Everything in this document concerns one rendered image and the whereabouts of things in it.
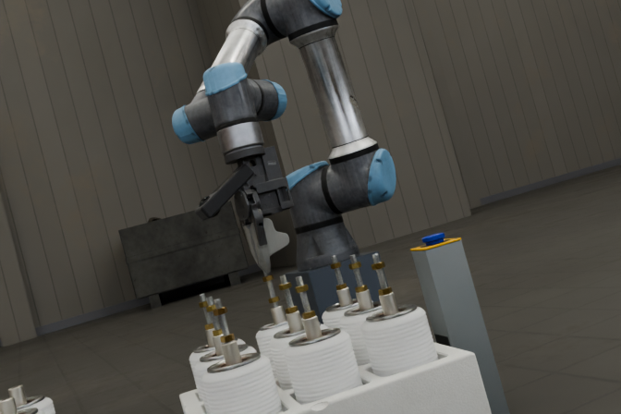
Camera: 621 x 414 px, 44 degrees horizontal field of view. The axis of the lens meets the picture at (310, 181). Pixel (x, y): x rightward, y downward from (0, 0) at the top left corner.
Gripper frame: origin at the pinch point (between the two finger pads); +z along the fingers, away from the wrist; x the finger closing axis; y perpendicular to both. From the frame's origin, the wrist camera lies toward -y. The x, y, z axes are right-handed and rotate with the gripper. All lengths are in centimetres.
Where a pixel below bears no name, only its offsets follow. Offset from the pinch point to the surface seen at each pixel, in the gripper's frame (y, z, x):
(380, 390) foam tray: 1.7, 18.7, -31.5
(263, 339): -3.3, 11.6, -1.3
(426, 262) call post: 25.2, 6.6, -10.3
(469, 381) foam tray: 14.1, 21.4, -33.2
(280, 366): -5.2, 14.7, -12.8
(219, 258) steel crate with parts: 128, 2, 532
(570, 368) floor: 55, 35, -1
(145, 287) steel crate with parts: 62, 9, 545
